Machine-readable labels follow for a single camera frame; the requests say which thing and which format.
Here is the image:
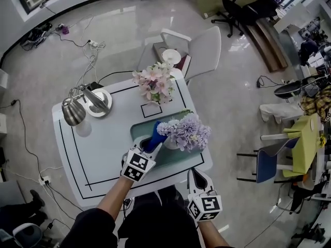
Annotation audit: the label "purple flower bouquet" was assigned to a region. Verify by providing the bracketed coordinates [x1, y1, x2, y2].
[156, 108, 213, 154]

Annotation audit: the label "person's left forearm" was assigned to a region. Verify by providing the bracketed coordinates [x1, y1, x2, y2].
[96, 175, 136, 219]

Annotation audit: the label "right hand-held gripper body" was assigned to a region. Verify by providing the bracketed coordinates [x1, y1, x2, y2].
[186, 188, 223, 222]

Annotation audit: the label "black office chair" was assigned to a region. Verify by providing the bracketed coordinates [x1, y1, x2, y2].
[211, 0, 279, 39]

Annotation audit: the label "dark shoes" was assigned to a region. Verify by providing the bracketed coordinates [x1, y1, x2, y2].
[20, 26, 50, 49]

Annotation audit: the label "person's right forearm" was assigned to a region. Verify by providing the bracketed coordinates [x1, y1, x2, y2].
[197, 216, 231, 248]

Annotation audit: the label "yellow-green table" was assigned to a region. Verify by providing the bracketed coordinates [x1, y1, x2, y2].
[282, 113, 322, 178]

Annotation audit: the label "red book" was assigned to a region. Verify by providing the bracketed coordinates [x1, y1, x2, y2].
[175, 55, 192, 71]

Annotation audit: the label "black round stool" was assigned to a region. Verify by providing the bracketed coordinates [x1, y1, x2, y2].
[273, 82, 303, 100]

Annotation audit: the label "wooden bench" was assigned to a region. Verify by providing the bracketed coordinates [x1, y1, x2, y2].
[245, 16, 289, 73]

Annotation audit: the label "black floor cable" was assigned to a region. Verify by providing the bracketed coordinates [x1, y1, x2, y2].
[255, 74, 285, 89]
[0, 99, 42, 181]
[51, 31, 90, 48]

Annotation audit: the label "person's black shirt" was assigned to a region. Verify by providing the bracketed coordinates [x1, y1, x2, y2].
[59, 207, 117, 248]

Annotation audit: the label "black lamp cable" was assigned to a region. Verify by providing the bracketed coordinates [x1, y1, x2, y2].
[96, 70, 136, 85]

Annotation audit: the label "grey box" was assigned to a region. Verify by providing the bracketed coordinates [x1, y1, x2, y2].
[152, 42, 169, 62]

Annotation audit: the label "white chair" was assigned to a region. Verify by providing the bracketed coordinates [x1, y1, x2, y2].
[136, 25, 222, 88]

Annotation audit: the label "blue chair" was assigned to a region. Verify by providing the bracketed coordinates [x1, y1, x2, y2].
[236, 137, 301, 183]

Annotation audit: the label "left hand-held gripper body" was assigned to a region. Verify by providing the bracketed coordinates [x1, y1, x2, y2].
[119, 145, 157, 183]

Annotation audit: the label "pink white flower bouquet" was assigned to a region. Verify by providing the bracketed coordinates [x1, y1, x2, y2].
[132, 60, 177, 106]

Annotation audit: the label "person's black trousers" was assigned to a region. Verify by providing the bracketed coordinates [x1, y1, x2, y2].
[117, 184, 200, 248]

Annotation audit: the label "teal tray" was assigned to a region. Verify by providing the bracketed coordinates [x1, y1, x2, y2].
[129, 114, 205, 169]

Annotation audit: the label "white floor cable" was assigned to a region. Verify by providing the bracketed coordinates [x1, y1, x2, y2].
[76, 41, 107, 88]

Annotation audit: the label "grey office chair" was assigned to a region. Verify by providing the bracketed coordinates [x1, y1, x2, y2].
[12, 223, 44, 248]

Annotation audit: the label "silver table lamp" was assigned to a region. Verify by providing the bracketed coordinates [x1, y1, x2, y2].
[61, 83, 114, 127]

